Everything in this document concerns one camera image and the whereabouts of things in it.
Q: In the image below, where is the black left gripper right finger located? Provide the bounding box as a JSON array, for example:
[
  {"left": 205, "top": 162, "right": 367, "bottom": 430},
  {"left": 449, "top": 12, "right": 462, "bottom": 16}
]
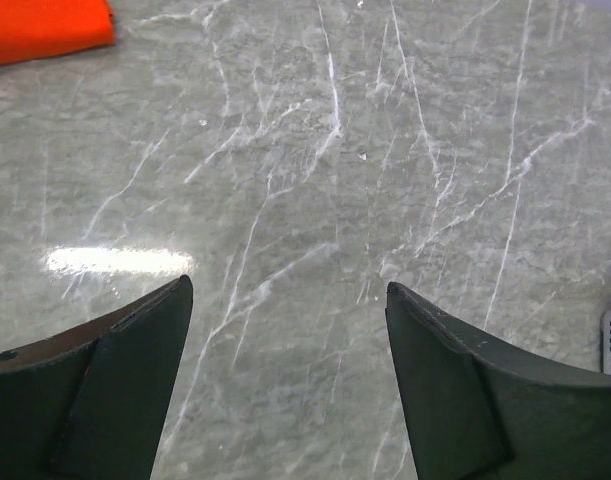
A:
[{"left": 385, "top": 282, "right": 611, "bottom": 479}]

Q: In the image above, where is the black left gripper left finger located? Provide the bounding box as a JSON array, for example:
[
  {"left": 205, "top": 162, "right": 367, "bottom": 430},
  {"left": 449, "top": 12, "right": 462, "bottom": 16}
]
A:
[{"left": 0, "top": 275, "right": 193, "bottom": 480}]

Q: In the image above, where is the folded orange t shirt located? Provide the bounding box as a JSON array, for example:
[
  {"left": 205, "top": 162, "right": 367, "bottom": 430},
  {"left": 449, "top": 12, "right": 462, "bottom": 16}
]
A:
[{"left": 0, "top": 0, "right": 115, "bottom": 65}]

